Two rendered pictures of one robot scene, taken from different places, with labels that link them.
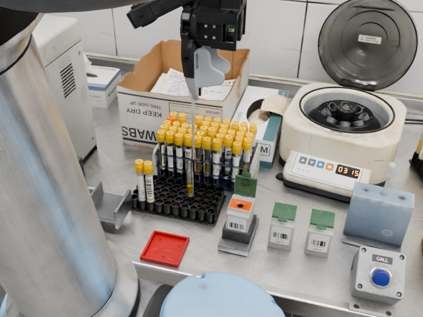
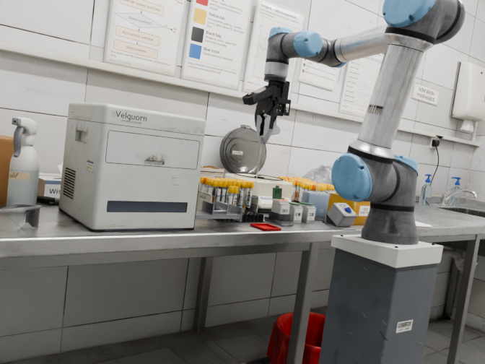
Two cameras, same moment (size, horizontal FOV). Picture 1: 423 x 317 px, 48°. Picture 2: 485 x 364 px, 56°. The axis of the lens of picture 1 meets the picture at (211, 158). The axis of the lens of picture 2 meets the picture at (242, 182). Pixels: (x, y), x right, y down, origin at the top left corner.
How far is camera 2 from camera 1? 1.30 m
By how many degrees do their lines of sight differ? 57
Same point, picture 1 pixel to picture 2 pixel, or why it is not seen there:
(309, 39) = (204, 156)
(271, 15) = not seen: hidden behind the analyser
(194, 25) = (276, 103)
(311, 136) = (263, 183)
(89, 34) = (56, 158)
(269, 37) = not seen: hidden behind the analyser
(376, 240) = (317, 217)
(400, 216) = (325, 200)
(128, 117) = not seen: hidden behind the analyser
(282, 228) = (299, 209)
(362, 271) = (341, 209)
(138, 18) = (255, 99)
